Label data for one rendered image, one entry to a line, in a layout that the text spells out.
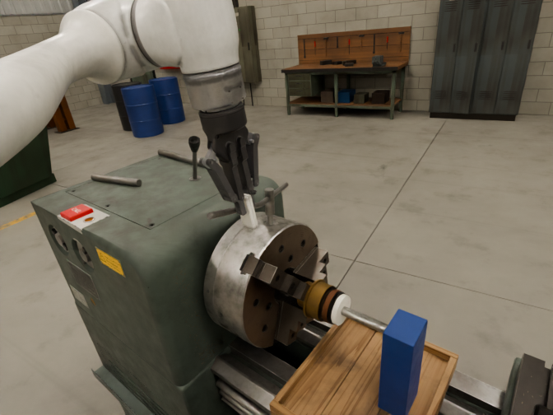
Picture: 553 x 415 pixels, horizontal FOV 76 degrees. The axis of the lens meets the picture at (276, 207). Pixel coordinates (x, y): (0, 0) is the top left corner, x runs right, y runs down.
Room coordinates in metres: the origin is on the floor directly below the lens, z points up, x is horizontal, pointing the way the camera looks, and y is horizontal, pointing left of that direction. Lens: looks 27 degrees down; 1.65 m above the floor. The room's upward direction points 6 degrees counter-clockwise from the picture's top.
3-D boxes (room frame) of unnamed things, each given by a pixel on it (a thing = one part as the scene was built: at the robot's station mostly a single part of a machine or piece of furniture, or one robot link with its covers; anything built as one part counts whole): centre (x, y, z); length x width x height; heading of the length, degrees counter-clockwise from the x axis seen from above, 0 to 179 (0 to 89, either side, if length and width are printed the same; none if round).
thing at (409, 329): (0.50, -0.23, 1.00); 0.08 x 0.06 x 0.23; 139
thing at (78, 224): (0.83, 0.50, 1.23); 0.13 x 0.08 x 0.06; 49
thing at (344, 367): (0.54, -0.17, 0.89); 0.36 x 0.30 x 0.04; 139
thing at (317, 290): (0.62, -0.08, 1.08); 0.09 x 0.09 x 0.09; 49
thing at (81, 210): (0.84, 0.52, 1.26); 0.06 x 0.06 x 0.02; 49
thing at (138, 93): (6.90, 2.32, 0.44); 0.59 x 0.59 x 0.88
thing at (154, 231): (0.97, 0.35, 1.06); 0.59 x 0.48 x 0.39; 49
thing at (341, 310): (0.55, -0.16, 1.08); 0.13 x 0.07 x 0.07; 49
